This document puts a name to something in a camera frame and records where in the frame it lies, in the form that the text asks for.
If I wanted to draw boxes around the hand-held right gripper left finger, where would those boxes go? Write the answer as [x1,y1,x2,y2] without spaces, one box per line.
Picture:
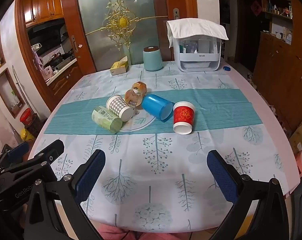
[25,149,106,240]

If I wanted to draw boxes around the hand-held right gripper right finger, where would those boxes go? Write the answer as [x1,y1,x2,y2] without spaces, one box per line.
[207,150,290,240]

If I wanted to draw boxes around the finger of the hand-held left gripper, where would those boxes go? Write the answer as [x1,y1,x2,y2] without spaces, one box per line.
[26,139,65,167]
[0,141,30,166]

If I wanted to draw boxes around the green patterned paper cup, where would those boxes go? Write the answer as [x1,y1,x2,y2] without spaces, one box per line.
[91,106,123,134]

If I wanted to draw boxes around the grey checked paper cup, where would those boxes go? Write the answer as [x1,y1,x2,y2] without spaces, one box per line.
[106,95,134,122]

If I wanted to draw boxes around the red paper cup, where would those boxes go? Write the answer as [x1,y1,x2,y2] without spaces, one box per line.
[172,101,195,135]

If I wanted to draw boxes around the orange patterned clear cup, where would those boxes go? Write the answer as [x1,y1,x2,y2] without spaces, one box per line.
[124,89,143,108]
[132,81,148,98]

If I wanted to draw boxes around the blue plastic cup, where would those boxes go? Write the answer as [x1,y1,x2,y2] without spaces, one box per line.
[141,94,174,122]

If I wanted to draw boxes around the yellow plastic toy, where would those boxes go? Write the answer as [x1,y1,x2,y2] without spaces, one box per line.
[20,128,35,141]

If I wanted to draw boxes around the red bucket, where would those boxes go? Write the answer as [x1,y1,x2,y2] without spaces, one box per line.
[19,108,33,127]

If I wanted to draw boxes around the tree print tablecloth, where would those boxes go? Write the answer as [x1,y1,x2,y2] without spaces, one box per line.
[29,60,291,233]

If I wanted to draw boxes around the wooden kitchen base cabinet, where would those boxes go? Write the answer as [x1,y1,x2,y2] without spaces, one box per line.
[47,61,83,98]

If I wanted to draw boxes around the pink cloth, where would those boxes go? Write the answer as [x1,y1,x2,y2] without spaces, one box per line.
[97,226,217,240]

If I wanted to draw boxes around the cardboard box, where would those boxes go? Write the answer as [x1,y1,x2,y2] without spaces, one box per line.
[289,122,302,153]

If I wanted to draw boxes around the yellow tissue box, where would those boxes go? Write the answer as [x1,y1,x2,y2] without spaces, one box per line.
[110,56,129,76]

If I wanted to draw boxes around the black range hood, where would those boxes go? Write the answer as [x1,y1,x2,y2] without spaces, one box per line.
[27,22,66,49]

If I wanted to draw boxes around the tall wooden cabinet with shelves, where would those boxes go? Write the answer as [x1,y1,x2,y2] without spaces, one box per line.
[253,0,302,137]

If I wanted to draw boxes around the white storage box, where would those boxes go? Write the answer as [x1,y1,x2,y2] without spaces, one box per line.
[174,36,222,72]

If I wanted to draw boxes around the teal canister with brown lid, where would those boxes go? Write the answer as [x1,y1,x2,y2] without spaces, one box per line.
[143,46,163,71]

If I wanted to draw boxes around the frosted glass door gold ornament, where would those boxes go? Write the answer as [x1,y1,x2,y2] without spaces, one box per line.
[75,0,166,72]

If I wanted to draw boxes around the white towel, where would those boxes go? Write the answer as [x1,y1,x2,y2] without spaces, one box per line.
[166,18,229,49]

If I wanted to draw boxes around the wooden kitchen wall cabinets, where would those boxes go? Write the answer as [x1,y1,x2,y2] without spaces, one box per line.
[22,0,64,27]

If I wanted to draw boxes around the red wall ornament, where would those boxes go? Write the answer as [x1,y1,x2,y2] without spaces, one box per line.
[251,1,262,17]

